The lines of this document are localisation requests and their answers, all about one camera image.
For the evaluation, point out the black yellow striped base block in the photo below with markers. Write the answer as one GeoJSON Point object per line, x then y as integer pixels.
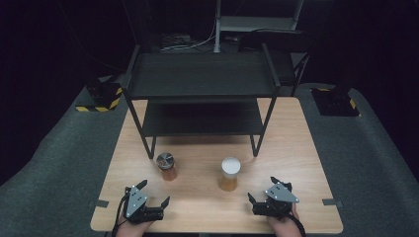
{"type": "Point", "coordinates": [100, 94]}
{"type": "Point", "coordinates": [334, 102]}

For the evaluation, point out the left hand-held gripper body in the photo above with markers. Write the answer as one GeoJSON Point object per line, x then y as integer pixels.
{"type": "Point", "coordinates": [135, 200]}

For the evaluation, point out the person's right hand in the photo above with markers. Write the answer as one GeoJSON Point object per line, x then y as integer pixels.
{"type": "Point", "coordinates": [285, 227]}

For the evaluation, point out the black metal shelf rack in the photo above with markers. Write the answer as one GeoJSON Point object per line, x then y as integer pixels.
{"type": "Point", "coordinates": [201, 75]}

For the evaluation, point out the person's left hand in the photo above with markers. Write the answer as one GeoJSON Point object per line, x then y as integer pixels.
{"type": "Point", "coordinates": [131, 230]}

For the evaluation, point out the gray metal stand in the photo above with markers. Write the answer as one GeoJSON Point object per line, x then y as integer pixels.
{"type": "Point", "coordinates": [257, 23]}

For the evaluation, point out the white lid spice jar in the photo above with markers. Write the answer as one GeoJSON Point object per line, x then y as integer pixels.
{"type": "Point", "coordinates": [230, 166]}

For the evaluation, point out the metal lid spice jar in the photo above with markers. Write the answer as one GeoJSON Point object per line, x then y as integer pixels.
{"type": "Point", "coordinates": [165, 161]}

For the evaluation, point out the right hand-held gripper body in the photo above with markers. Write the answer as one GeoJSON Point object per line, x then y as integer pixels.
{"type": "Point", "coordinates": [280, 195]}

